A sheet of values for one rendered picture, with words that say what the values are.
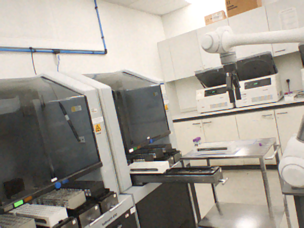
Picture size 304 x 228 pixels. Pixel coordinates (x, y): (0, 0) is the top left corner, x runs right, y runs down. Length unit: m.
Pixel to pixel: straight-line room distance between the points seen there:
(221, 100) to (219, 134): 0.51
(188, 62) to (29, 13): 2.47
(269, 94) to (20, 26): 3.00
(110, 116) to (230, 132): 2.53
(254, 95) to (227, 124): 0.55
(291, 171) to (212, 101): 2.81
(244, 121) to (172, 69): 1.49
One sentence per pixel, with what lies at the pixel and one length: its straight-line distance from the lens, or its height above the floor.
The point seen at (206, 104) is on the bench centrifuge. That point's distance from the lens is 4.05.
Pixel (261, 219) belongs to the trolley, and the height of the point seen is 0.28.
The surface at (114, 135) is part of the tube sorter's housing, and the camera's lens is 1.77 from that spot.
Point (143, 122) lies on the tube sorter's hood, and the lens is 2.01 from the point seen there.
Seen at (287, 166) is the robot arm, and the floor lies 0.90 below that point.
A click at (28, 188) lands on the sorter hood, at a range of 1.38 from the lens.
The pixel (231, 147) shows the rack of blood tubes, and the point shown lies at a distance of 1.91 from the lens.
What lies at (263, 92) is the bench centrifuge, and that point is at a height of 1.06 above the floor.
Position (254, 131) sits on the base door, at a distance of 3.91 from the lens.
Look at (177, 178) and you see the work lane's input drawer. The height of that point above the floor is 0.78.
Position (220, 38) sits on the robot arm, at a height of 1.53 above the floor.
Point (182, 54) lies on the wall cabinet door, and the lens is 4.47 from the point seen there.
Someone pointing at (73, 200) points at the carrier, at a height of 0.86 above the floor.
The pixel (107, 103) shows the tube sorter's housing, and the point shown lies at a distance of 1.76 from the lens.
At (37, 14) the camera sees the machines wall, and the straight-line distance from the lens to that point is 3.09.
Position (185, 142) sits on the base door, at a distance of 4.31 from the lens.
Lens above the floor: 1.32
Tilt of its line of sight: 4 degrees down
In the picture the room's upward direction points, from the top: 12 degrees counter-clockwise
